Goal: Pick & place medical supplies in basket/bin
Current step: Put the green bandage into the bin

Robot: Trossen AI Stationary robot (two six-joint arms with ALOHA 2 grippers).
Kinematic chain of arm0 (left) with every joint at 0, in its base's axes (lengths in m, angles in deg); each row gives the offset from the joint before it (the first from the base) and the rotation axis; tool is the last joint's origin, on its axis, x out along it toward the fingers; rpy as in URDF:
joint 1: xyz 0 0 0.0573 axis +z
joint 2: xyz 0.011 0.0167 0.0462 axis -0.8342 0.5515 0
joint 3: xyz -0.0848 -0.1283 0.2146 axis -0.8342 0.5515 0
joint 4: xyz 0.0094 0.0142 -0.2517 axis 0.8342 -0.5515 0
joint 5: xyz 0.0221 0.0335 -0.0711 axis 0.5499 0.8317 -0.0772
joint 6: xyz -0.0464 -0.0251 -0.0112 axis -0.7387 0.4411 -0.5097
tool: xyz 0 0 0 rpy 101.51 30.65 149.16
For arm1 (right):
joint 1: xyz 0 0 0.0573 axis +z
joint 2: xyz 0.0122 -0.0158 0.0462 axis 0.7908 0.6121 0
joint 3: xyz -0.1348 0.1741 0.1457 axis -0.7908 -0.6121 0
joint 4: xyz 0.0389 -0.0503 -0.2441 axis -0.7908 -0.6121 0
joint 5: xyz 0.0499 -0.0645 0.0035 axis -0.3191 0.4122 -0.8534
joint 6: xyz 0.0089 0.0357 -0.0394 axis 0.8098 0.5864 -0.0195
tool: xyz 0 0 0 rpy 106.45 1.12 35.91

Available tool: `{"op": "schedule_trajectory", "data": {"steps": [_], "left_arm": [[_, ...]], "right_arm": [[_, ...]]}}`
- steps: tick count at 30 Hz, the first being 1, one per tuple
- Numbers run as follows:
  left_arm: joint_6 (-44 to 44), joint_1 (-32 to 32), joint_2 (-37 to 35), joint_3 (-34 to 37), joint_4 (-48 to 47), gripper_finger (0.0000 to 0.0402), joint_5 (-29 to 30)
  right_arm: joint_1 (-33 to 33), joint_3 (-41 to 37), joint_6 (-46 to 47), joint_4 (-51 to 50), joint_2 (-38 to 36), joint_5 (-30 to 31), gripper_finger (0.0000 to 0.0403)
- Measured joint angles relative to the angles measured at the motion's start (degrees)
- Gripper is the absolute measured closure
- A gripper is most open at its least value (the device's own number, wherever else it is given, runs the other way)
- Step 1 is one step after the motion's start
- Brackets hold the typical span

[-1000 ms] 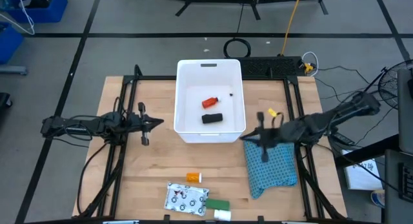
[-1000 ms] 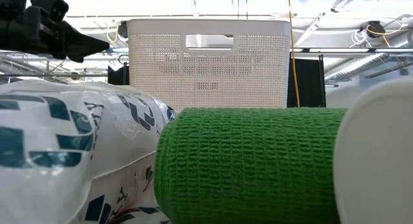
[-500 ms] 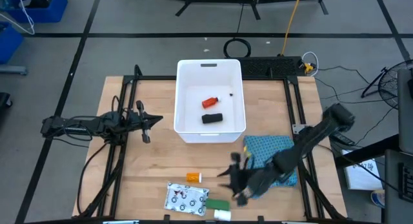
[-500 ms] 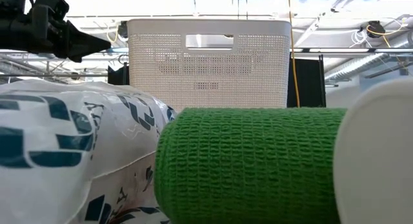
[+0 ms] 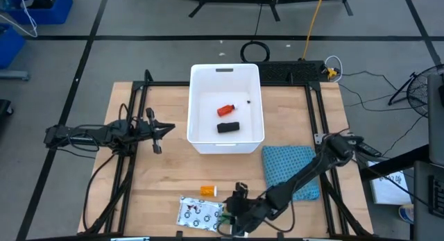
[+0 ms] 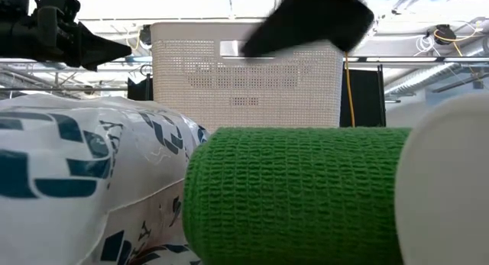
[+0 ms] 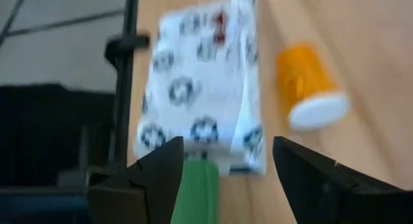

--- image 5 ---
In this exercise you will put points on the green bandage roll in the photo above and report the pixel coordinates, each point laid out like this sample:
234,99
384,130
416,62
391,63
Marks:
226,218

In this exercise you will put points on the silver metal bracket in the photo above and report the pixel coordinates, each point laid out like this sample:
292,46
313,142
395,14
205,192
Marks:
319,138

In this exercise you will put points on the black bandage roll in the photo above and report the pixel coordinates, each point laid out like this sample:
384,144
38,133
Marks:
228,127

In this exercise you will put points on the yellow plug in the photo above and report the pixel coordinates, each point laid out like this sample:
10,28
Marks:
332,73

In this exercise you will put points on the black chair caster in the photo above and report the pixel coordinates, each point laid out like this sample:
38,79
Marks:
4,107

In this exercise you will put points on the grey cabinet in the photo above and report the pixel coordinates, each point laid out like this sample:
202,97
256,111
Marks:
436,130

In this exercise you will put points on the red-orange small bottle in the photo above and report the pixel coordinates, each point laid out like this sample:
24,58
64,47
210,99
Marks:
224,110

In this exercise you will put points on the black standing fan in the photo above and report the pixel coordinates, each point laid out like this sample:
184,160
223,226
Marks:
421,91

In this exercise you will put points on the white printed plastic pouch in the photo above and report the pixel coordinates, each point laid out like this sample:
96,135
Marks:
197,215

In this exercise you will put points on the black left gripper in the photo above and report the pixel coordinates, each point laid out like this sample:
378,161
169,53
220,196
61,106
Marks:
144,131

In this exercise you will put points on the blue plastic bin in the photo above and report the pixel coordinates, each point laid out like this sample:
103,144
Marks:
52,13
10,46

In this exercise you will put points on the blue patterned cloth pack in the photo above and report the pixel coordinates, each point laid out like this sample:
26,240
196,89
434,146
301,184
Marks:
281,164

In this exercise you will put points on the person's shoe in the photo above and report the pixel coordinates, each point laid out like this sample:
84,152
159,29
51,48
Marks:
407,213

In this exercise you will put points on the grey flat plate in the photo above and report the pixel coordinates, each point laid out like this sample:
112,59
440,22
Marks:
14,75

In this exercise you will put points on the orange pill bottle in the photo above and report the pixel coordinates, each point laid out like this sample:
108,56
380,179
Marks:
207,191

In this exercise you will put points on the white perforated plastic basket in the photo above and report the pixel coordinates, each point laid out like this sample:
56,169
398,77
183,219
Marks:
208,95

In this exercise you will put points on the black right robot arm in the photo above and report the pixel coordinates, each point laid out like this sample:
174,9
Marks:
305,175

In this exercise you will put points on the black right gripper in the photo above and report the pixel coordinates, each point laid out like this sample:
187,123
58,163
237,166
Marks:
251,213

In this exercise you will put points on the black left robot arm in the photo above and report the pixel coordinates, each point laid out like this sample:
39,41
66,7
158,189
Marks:
86,133

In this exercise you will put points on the black keyboard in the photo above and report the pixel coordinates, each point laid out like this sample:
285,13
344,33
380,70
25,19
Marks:
437,196

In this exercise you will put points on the black desk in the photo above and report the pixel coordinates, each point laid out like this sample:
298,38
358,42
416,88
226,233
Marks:
421,216

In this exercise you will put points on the white paper booklet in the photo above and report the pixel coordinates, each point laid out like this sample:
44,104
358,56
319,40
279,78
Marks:
388,189

